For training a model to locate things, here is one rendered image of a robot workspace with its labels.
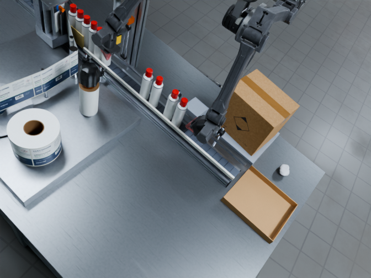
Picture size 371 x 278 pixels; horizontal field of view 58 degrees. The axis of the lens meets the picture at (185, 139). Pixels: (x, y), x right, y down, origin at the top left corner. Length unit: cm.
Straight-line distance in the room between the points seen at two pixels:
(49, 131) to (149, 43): 98
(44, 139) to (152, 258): 66
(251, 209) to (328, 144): 189
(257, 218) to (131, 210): 61
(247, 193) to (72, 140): 88
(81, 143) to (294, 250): 179
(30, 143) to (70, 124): 28
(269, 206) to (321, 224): 126
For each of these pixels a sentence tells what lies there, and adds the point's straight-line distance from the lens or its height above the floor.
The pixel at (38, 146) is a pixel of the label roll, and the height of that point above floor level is 102.
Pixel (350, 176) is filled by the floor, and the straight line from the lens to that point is 340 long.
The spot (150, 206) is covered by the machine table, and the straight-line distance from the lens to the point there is 156.
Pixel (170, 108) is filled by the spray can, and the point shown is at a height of 99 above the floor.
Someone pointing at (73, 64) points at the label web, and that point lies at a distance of 178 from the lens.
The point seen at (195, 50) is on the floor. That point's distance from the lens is 357.
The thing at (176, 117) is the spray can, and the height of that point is 97.
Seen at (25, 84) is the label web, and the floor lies 102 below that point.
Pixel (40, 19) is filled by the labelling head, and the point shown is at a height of 102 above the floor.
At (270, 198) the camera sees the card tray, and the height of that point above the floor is 83.
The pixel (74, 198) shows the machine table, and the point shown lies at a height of 83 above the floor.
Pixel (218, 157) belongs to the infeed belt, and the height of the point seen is 88.
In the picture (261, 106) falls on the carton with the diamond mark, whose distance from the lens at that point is 168.
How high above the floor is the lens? 225
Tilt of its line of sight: 53 degrees down
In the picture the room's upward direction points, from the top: 24 degrees clockwise
